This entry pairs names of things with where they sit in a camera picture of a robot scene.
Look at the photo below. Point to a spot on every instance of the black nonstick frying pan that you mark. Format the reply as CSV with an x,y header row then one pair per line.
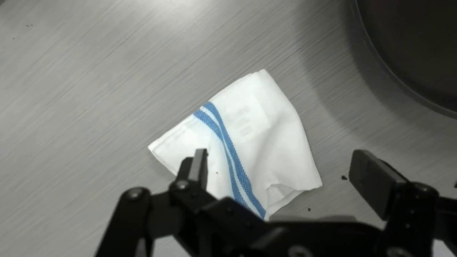
x,y
419,47

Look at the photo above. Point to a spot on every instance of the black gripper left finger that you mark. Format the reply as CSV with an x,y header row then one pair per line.
x,y
191,208

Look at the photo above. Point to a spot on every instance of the white towel with blue stripes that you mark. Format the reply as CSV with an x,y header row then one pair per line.
x,y
266,143

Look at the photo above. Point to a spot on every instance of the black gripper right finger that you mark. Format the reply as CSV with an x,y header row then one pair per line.
x,y
391,190

